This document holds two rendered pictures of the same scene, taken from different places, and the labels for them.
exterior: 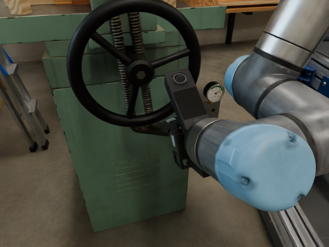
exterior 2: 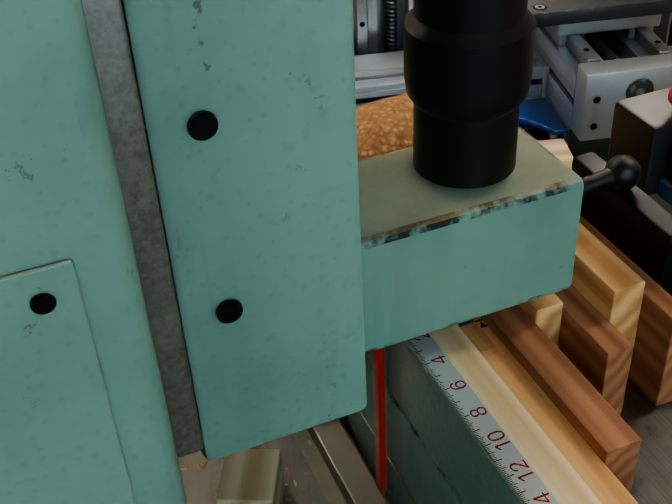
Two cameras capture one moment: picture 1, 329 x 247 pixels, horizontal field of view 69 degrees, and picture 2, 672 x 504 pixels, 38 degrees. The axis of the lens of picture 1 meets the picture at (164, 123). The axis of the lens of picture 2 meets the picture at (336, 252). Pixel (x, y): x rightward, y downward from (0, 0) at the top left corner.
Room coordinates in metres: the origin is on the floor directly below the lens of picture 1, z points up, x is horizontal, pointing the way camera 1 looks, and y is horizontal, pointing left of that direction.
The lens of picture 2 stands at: (0.91, 0.56, 1.30)
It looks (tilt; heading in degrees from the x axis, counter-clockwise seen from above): 37 degrees down; 266
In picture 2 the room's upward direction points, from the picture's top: 3 degrees counter-clockwise
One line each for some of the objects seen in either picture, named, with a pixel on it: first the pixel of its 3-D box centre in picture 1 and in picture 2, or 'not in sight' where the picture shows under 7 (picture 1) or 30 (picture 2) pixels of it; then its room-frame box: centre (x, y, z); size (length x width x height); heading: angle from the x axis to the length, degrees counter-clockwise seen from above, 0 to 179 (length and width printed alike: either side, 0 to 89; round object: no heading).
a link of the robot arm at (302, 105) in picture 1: (313, 128); not in sight; (0.23, -0.18, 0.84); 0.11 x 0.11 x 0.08; 15
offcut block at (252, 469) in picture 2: not in sight; (251, 492); (0.94, 0.16, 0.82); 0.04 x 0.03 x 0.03; 80
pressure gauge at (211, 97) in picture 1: (212, 93); not in sight; (0.69, -0.16, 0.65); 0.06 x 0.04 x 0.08; 106
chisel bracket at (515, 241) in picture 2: not in sight; (425, 245); (0.84, 0.16, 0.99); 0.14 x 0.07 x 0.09; 16
